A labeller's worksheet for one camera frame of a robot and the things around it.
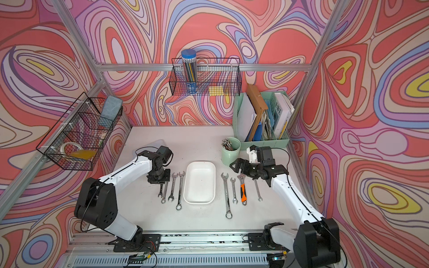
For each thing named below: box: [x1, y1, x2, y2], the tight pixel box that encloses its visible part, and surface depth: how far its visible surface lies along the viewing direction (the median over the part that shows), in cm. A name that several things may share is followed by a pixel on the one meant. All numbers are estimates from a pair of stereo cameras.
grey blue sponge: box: [101, 94, 123, 121], surface depth 82 cm
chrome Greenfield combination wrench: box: [175, 170, 186, 211], surface depth 91 cm
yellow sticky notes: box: [208, 85, 224, 97], surface depth 92 cm
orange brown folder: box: [246, 83, 269, 142], surface depth 93 cm
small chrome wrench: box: [230, 177, 238, 205], surface depth 92 cm
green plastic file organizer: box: [232, 90, 290, 150], surface depth 101 cm
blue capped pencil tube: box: [180, 48, 198, 95], surface depth 77 cm
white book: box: [273, 92, 295, 140], surface depth 98 cm
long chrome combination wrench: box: [220, 172, 233, 220], surface depth 88 cm
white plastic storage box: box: [183, 160, 217, 205], surface depth 94 cm
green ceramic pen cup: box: [220, 136, 242, 167], surface depth 95 cm
